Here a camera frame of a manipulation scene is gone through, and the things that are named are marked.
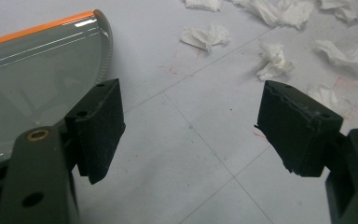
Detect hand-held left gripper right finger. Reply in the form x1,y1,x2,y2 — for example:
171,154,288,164
255,79,344,178

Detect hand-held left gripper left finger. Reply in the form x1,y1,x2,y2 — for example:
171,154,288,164
64,77,127,185

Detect clear bin with orange rim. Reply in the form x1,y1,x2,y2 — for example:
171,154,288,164
0,8,115,172

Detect scattered crumpled white tissues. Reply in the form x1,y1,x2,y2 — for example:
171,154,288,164
180,0,358,117

